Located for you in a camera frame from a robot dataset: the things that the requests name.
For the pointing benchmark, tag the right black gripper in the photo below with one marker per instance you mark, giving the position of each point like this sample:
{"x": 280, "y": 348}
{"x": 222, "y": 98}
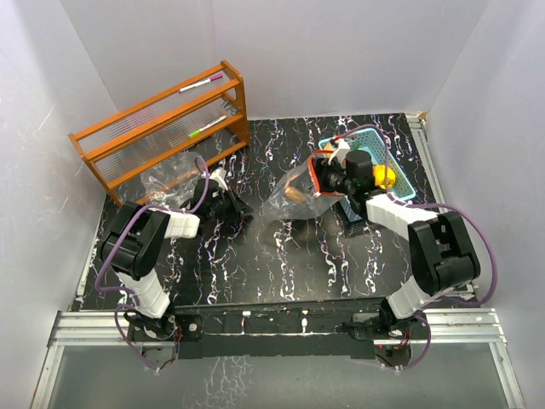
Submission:
{"x": 323, "y": 169}

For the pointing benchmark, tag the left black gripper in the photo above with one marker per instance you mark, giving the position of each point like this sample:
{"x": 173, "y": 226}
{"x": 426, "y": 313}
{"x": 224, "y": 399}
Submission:
{"x": 238, "y": 208}

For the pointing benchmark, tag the clear zip bag with fruit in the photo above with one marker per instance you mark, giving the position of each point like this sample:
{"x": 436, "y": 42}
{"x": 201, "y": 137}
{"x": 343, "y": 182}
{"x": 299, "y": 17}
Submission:
{"x": 277, "y": 207}

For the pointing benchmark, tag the fake pink peach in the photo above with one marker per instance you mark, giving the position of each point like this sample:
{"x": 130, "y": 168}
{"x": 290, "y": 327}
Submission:
{"x": 295, "y": 192}

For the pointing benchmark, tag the yellow fake bell pepper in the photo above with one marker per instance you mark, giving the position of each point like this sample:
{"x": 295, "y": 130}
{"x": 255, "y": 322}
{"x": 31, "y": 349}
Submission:
{"x": 385, "y": 177}

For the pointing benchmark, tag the clear zip bag with peppers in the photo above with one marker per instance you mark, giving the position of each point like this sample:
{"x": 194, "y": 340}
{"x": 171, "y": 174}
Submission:
{"x": 171, "y": 182}

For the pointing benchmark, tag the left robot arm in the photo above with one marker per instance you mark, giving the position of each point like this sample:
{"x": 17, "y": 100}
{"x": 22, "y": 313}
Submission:
{"x": 130, "y": 247}

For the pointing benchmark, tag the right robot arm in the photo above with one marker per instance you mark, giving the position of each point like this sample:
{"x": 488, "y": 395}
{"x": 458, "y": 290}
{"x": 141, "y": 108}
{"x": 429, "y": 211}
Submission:
{"x": 442, "y": 255}

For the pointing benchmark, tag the blue plastic basket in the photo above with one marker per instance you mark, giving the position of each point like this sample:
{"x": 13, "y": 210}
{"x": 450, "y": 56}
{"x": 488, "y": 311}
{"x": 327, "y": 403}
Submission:
{"x": 369, "y": 140}

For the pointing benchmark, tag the green marker pen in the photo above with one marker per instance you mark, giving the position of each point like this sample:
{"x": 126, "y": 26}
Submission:
{"x": 197, "y": 132}

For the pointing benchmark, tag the wooden shelf rack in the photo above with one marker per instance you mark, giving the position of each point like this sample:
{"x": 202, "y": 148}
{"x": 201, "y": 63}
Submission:
{"x": 119, "y": 149}

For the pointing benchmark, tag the pink marker pen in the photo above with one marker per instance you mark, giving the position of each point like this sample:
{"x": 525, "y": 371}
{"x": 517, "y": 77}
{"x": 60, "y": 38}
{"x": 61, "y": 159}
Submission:
{"x": 208, "y": 80}

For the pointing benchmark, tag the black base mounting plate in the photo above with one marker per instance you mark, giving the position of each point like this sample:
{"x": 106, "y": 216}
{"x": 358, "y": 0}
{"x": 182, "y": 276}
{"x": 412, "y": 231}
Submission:
{"x": 270, "y": 329}

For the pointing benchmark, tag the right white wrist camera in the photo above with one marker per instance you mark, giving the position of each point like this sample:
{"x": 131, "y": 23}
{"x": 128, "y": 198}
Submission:
{"x": 338, "y": 148}

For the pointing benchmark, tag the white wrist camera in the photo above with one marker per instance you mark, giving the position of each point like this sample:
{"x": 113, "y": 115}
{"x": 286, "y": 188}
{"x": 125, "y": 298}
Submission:
{"x": 338, "y": 148}
{"x": 219, "y": 175}

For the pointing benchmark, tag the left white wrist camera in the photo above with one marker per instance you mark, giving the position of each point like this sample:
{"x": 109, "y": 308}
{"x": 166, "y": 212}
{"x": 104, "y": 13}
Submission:
{"x": 219, "y": 175}

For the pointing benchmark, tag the aluminium frame rail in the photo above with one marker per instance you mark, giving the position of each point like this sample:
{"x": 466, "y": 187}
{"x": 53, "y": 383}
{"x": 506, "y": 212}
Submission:
{"x": 447, "y": 325}

